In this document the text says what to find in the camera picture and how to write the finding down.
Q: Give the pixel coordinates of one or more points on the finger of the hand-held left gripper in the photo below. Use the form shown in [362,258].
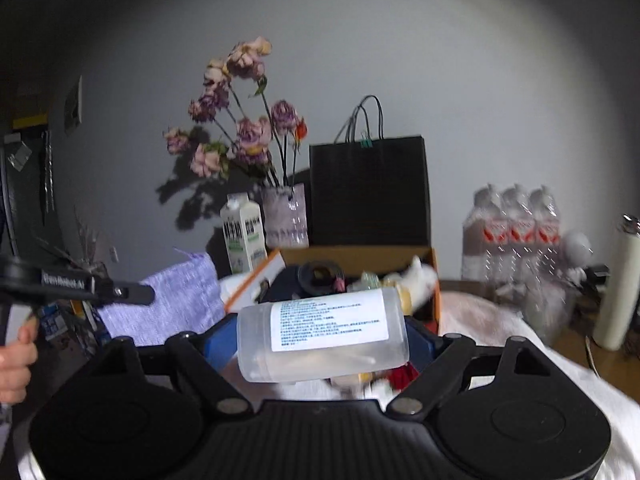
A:
[131,293]

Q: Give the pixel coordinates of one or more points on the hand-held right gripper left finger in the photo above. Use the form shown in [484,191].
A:
[220,347]

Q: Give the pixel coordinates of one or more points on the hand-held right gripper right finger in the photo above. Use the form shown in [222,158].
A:
[422,342]

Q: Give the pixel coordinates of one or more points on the purple knitted cloth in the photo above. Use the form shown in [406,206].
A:
[165,300]

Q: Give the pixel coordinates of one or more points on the orange cardboard box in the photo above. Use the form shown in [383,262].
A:
[435,300]

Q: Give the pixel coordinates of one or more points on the yellow and white plush toy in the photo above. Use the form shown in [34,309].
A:
[420,280]

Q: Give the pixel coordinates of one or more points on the translucent white labelled plastic bottle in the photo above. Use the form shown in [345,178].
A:
[320,335]

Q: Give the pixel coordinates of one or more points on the person's left hand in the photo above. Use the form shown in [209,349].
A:
[16,365]

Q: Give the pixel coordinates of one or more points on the white fleece blanket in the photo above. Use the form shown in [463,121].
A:
[475,310]

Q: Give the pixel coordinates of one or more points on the white milk carton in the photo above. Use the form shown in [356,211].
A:
[242,237]

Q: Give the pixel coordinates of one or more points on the clear plastic bag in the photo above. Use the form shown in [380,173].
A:
[547,305]

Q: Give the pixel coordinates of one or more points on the clear purple-tinted vase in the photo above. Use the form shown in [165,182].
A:
[285,217]

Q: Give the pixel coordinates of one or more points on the black paper shopping bag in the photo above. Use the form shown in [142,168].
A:
[370,195]

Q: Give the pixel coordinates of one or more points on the white round gadget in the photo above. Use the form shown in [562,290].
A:
[577,252]

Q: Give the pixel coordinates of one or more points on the small black device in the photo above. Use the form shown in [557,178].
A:
[596,275]

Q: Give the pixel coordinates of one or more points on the dried purple flower bouquet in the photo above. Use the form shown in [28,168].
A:
[240,125]

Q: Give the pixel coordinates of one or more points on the white thermos bottle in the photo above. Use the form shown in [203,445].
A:
[620,285]

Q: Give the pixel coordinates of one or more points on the teal binder clip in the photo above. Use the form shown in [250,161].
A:
[367,142]

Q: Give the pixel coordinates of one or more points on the grey wall-mounted panel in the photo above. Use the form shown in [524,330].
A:
[73,107]

